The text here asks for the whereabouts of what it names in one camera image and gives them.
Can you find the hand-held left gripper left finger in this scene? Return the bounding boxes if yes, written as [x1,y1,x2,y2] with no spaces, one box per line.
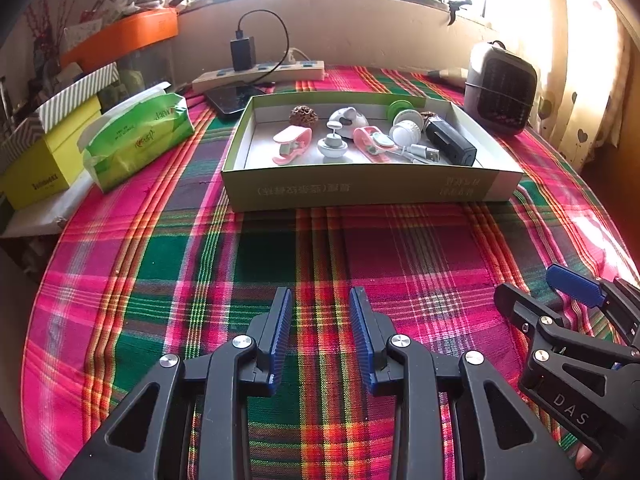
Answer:
[60,287,293,480]

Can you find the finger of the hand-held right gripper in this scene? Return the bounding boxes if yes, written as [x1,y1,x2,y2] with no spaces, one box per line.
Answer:
[547,264,640,346]
[495,283,626,366]

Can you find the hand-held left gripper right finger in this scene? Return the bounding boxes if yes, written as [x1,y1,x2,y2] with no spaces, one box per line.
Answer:
[348,287,583,480]

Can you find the green white cardboard box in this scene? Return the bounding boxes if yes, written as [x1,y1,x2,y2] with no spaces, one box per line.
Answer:
[220,91,524,212]

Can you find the black rectangular device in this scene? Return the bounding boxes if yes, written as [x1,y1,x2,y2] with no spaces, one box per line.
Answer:
[424,116,478,167]

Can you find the white USB cable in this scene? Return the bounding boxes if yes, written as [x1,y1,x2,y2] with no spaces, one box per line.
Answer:
[397,144,443,165]

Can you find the pink plastic clip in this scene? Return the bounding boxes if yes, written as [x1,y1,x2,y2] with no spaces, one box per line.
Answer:
[352,126,398,161]
[271,127,313,167]

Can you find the grey round gadget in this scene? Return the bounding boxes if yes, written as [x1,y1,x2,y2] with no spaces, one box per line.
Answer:
[317,127,349,162]

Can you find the large brown walnut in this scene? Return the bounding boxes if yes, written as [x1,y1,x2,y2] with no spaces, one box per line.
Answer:
[289,105,319,127]

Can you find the white egg-shaped gadget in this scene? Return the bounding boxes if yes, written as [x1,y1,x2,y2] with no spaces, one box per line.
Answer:
[327,106,370,133]

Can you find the plaid pink green tablecloth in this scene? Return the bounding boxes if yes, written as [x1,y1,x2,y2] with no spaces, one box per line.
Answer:
[20,65,640,480]

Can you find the grey small heater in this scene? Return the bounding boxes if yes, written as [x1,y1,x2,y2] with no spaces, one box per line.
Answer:
[464,40,540,136]

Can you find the black smartphone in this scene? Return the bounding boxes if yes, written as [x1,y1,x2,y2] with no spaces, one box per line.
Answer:
[206,84,278,118]

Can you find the green tissue pack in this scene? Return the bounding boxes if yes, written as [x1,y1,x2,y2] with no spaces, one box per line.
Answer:
[80,82,196,194]

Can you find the white power strip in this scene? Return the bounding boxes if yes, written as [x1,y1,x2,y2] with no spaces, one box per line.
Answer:
[191,60,326,94]

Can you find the black charger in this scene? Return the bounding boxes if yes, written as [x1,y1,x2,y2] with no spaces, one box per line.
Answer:
[230,36,257,72]

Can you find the yellow cardboard box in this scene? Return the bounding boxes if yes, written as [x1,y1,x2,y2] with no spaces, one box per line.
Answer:
[0,95,103,211]

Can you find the black clip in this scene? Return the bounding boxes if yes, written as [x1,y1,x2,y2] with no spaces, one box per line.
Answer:
[446,0,473,26]

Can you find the striped cardboard box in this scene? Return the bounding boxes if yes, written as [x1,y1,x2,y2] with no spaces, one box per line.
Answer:
[0,62,121,161]

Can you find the orange box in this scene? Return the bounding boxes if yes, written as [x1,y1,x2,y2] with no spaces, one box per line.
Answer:
[60,8,180,68]

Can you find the red branch decoration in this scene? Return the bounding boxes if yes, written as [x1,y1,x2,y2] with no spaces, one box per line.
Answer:
[25,0,76,61]

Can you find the grey-handled brush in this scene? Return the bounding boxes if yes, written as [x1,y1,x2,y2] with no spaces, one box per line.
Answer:
[427,67,471,92]

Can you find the black charger cable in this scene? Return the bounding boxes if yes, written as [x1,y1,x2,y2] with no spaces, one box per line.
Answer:
[236,10,291,86]

